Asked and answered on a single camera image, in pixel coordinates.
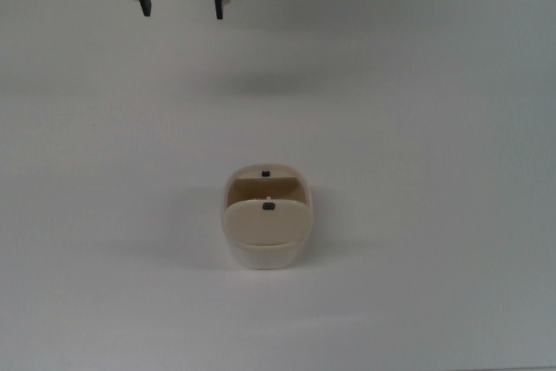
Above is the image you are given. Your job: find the small cream bin with lid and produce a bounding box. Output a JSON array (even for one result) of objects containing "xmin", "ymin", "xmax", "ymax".
[{"xmin": 220, "ymin": 162, "xmax": 314, "ymax": 271}]

